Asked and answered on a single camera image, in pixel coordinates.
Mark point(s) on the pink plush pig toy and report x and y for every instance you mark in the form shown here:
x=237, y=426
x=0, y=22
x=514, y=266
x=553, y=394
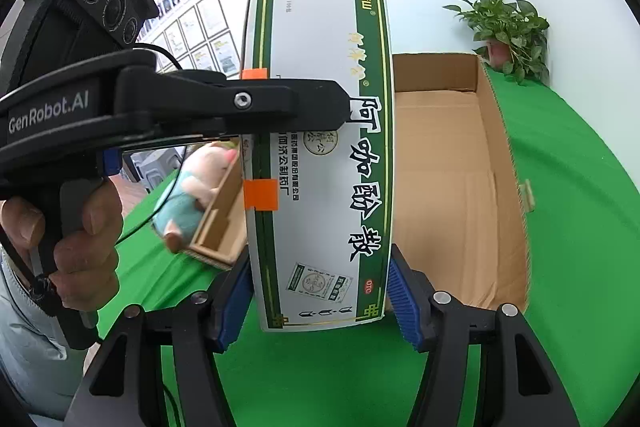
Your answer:
x=200, y=189

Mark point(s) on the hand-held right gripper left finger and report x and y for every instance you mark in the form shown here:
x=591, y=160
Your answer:
x=232, y=302

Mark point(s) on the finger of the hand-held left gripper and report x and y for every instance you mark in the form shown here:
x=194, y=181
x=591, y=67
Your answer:
x=260, y=104
x=175, y=143

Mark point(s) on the person's left hand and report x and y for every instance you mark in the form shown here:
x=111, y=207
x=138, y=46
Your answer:
x=87, y=257

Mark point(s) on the person's left forearm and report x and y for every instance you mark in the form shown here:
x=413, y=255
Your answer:
x=30, y=357

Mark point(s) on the wall of framed certificates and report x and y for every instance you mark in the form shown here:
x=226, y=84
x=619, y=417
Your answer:
x=210, y=32

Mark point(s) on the white green medicine box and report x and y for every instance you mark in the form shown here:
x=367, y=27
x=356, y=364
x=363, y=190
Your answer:
x=310, y=57

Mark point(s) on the green tablecloth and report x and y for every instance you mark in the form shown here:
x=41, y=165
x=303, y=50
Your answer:
x=565, y=217

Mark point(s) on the green potted plant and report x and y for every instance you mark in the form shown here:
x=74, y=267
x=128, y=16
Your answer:
x=505, y=24

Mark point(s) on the large cardboard box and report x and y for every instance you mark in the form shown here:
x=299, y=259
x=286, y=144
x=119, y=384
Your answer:
x=450, y=182

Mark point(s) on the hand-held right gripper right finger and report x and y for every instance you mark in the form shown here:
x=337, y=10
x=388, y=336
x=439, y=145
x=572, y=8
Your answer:
x=402, y=302

